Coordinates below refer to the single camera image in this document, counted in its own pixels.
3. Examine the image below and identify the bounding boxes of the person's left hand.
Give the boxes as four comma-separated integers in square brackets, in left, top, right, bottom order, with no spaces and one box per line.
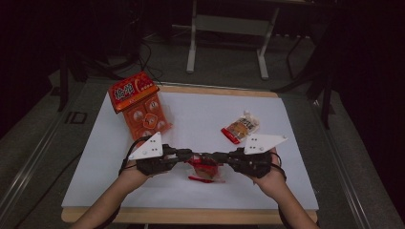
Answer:
[118,159,151,188]

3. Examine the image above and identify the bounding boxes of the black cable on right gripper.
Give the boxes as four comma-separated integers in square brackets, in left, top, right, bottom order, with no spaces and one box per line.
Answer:
[269,152,288,183]

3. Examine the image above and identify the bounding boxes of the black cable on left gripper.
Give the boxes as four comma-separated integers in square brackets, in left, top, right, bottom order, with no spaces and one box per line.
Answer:
[117,135,152,177]

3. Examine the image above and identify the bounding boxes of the orange snack packet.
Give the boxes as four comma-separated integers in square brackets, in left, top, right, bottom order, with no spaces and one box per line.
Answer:
[107,71,174,141]

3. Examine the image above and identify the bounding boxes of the metal floor rail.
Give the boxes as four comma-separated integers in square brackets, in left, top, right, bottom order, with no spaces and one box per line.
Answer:
[0,109,66,220]
[311,99,372,229]

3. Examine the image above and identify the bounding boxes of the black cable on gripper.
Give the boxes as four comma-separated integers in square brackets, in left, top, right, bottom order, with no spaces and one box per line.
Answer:
[269,152,288,183]
[117,135,152,177]

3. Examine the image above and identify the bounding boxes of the person's right hand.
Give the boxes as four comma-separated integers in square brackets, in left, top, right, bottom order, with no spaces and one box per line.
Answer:
[252,148,287,195]

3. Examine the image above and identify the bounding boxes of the black floor cables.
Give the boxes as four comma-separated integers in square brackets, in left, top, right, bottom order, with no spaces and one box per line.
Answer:
[137,39,165,86]

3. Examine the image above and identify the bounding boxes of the clear plastic container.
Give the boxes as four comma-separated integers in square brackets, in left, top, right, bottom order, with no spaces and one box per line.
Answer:
[124,94,176,151]

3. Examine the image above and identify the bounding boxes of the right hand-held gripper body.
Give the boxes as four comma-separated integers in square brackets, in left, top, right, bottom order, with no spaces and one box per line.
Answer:
[228,133,288,179]

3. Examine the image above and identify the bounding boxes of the white metal desk frame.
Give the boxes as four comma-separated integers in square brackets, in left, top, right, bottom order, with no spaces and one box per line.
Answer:
[185,0,281,80]

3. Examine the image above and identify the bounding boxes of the beige and red snack pouch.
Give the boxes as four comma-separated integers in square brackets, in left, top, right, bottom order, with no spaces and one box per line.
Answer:
[221,110,261,145]

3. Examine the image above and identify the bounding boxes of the white paper sheet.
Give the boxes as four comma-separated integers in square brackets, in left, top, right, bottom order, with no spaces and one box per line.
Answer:
[61,89,319,211]

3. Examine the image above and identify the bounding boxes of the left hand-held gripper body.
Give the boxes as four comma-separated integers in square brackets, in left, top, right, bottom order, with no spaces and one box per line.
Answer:
[128,132,180,177]

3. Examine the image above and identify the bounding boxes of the black stand legs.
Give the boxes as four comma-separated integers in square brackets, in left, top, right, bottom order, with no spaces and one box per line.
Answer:
[273,34,337,130]
[56,47,141,113]

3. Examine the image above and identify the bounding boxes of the red and black snack packet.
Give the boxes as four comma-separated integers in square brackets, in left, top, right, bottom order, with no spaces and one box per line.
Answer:
[185,153,226,184]

